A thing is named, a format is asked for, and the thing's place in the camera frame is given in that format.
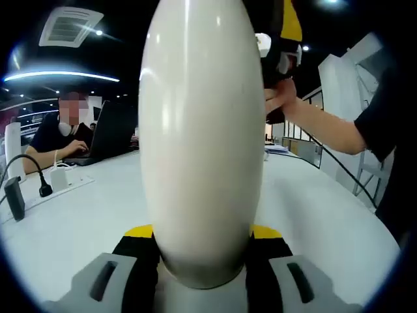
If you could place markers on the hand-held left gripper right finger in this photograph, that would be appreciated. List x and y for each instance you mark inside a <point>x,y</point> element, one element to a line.
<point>303,287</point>

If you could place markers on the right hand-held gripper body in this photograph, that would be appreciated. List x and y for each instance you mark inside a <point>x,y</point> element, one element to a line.
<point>277,65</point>

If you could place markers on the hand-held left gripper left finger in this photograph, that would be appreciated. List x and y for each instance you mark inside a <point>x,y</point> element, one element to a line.
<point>97,283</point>

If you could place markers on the cream water cup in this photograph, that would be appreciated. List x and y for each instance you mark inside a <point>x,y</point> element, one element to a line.
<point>202,146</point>

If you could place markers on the person's right hand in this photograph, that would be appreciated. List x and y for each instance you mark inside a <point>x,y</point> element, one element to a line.
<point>281,98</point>

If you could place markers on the white table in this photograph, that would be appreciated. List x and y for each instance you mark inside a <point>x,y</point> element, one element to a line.
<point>81,234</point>

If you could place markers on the glass partition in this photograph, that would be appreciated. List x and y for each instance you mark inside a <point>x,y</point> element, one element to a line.
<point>303,130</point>

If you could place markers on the blue white flat stack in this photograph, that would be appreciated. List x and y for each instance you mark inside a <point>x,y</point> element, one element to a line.
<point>275,149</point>

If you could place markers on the white power strip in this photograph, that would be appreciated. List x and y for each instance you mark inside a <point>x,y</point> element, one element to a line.
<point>78,181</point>

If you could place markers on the white charger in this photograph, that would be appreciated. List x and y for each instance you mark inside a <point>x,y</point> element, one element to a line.
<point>59,179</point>

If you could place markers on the black power adapter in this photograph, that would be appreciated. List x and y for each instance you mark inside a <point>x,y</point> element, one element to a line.
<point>14,199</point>

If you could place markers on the operator in black shirt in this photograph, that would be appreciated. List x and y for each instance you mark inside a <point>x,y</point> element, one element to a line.
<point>397,130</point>

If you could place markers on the black laptop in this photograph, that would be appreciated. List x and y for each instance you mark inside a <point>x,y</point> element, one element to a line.
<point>114,130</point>

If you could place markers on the ceiling air vent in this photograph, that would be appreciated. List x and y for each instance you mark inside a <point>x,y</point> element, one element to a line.
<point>70,27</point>

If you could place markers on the curved ceiling light strip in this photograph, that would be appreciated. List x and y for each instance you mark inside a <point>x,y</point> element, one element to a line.
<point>62,75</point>

